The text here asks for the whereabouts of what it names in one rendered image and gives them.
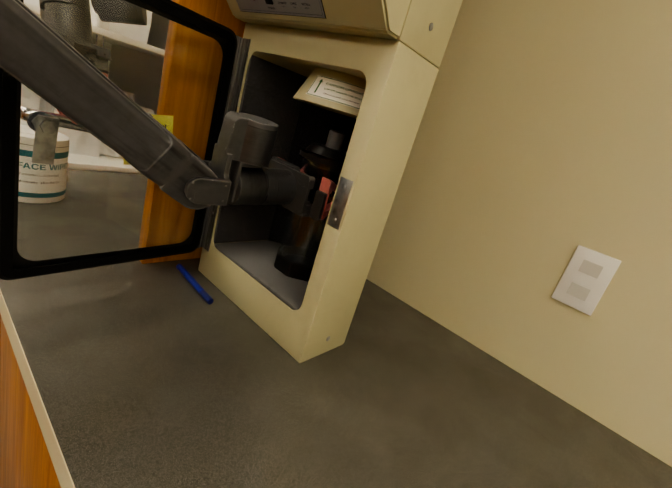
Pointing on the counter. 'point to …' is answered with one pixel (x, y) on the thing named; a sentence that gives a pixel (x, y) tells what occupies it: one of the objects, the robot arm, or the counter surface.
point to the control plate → (310, 6)
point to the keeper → (340, 202)
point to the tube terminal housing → (286, 320)
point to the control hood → (344, 10)
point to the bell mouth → (333, 91)
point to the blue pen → (195, 284)
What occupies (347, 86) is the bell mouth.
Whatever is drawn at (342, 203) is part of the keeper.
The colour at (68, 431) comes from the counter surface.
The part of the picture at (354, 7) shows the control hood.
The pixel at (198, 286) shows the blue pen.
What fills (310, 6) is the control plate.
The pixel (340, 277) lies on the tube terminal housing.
